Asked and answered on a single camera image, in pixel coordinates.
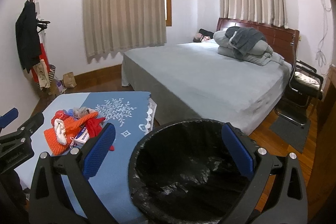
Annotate red plastic bag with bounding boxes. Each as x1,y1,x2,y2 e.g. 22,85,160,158
51,110,68,126

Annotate orange foam net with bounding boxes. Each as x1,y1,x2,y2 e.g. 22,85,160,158
44,111,98,156

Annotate black-lined trash bin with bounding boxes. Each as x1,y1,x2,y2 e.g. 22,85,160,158
128,119,249,223

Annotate wooden desk cabinet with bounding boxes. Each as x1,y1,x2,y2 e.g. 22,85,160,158
307,65,335,223

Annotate blue plastic bag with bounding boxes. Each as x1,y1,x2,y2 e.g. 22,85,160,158
64,109,74,117

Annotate blue tree-print tablecloth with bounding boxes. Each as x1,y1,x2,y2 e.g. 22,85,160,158
14,91,158,224

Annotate grey crumpled sock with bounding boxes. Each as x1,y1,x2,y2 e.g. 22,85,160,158
73,107,98,119

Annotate white blue tissue pack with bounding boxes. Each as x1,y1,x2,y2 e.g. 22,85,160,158
73,127,90,146

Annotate brown paper bag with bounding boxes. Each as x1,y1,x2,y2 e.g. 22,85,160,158
63,72,77,88

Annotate beige tote bag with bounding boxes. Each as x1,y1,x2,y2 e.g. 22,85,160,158
32,59,50,90

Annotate striped bag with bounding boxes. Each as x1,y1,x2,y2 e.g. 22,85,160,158
36,64,56,90

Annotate red cloth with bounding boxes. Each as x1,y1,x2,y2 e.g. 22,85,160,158
84,118,105,138

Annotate red hanging garment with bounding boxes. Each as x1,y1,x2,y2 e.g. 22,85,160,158
31,43,50,88

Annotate black hanging jacket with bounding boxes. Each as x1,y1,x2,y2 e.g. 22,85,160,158
15,1,42,73

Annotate grey floor mat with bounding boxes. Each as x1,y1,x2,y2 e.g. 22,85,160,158
269,117,310,153

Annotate black office chair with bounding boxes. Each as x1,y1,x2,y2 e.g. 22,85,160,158
274,41,323,128

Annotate left beige curtain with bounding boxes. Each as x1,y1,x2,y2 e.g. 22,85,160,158
83,0,166,59

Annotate folded grey quilt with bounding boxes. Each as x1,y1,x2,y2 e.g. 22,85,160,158
213,28,285,66

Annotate bed with grey sheet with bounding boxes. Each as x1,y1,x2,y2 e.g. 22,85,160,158
122,43,291,135

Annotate red wooden headboard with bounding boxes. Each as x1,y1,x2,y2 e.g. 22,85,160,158
217,18,299,65

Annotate dark grey towel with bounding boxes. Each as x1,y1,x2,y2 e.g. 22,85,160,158
225,26,266,59

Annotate black bag beside bed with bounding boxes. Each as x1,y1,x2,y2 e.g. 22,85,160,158
193,28,214,43

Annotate white hanging cables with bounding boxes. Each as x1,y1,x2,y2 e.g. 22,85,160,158
313,0,333,68

